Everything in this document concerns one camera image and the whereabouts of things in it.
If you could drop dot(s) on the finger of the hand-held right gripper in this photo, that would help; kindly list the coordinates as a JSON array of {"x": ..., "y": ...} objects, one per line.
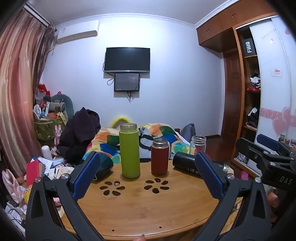
[
  {"x": 268, "y": 141},
  {"x": 251, "y": 150}
]

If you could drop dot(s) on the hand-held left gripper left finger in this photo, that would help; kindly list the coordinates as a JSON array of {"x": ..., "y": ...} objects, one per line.
[{"x": 86, "y": 176}]

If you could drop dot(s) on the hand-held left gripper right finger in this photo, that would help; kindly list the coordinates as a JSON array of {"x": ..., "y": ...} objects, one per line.
[{"x": 208, "y": 176}]

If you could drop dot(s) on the dark teal cup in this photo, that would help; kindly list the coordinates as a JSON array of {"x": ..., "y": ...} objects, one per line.
[{"x": 105, "y": 165}]

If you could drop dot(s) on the black cup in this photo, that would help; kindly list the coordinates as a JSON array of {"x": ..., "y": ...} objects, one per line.
[{"x": 185, "y": 163}]

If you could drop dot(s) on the clear glass cup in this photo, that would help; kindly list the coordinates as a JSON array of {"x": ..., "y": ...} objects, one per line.
[{"x": 197, "y": 144}]

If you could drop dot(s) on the tall green cup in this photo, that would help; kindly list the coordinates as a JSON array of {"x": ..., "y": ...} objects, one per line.
[{"x": 129, "y": 153}]

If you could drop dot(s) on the red cup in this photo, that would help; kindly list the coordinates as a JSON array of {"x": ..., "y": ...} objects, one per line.
[{"x": 160, "y": 157}]

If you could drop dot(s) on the person's right hand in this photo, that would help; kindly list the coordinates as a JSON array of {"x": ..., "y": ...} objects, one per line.
[{"x": 271, "y": 200}]

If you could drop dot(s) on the pink slipper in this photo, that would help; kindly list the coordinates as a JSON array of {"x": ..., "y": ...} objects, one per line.
[{"x": 244, "y": 175}]

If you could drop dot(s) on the black handbag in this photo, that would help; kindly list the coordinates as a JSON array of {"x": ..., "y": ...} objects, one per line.
[{"x": 253, "y": 117}]

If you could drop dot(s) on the pile of papers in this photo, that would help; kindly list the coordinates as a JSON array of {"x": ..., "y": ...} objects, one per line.
[{"x": 55, "y": 169}]

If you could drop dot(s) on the colourful patchwork blanket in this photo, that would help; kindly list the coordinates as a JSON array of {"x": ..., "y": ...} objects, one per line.
[{"x": 104, "y": 141}]

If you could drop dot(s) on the dark clothes pile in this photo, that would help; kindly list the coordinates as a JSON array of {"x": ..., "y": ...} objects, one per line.
[{"x": 78, "y": 132}]

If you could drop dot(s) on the white plastic bottle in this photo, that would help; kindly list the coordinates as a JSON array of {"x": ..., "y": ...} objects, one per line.
[{"x": 47, "y": 152}]

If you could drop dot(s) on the grey blue garment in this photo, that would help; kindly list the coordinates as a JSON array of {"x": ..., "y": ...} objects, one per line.
[{"x": 188, "y": 131}]

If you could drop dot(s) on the pink bunny toy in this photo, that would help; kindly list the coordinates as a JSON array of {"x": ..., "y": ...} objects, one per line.
[{"x": 57, "y": 132}]

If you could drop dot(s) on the red box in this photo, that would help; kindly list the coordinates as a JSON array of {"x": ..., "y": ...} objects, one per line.
[{"x": 32, "y": 173}]

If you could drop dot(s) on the wooden door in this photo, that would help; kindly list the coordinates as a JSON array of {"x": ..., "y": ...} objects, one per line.
[{"x": 233, "y": 97}]

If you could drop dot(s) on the folded clothes on shelf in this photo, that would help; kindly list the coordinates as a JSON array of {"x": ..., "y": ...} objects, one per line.
[{"x": 254, "y": 83}]

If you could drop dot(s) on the green fabric basket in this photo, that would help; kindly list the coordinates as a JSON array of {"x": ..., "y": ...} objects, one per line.
[{"x": 47, "y": 129}]

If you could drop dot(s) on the yellow curved cushion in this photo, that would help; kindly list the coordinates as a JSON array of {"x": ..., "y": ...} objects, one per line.
[{"x": 120, "y": 118}]

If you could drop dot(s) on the white door sticker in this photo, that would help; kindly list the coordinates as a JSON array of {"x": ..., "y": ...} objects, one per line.
[{"x": 277, "y": 72}]

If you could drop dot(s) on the wooden wardrobe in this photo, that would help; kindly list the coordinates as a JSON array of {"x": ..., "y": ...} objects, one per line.
[{"x": 266, "y": 69}]

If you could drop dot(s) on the pink patterned bag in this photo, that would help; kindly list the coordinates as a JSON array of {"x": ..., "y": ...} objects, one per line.
[{"x": 12, "y": 187}]

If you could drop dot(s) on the grey plush toy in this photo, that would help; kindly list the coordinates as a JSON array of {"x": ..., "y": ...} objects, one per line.
[{"x": 62, "y": 102}]

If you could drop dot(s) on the red paper bag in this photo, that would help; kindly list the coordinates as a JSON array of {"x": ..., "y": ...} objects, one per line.
[{"x": 44, "y": 89}]

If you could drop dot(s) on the black storage box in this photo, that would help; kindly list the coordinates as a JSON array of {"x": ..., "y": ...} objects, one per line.
[{"x": 247, "y": 45}]

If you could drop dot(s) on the pink striped curtain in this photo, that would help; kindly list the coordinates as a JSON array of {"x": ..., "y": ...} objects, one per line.
[{"x": 18, "y": 81}]

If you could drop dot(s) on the white air conditioner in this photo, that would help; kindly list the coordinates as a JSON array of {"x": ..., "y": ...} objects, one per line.
[{"x": 77, "y": 31}]

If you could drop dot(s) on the small black wall monitor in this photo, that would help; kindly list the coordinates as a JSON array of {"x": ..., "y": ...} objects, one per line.
[{"x": 127, "y": 81}]

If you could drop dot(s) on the black wall television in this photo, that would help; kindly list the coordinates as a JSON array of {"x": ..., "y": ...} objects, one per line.
[{"x": 127, "y": 59}]

